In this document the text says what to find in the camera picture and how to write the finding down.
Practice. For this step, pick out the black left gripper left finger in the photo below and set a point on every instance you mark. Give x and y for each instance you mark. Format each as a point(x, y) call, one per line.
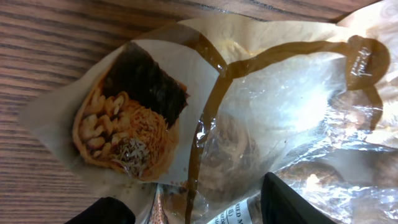
point(106, 210)

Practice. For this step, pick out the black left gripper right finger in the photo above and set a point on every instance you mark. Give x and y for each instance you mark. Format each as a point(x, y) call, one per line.
point(280, 204)

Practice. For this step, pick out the brown snack bag red label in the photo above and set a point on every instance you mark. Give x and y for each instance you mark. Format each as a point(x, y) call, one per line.
point(182, 124)

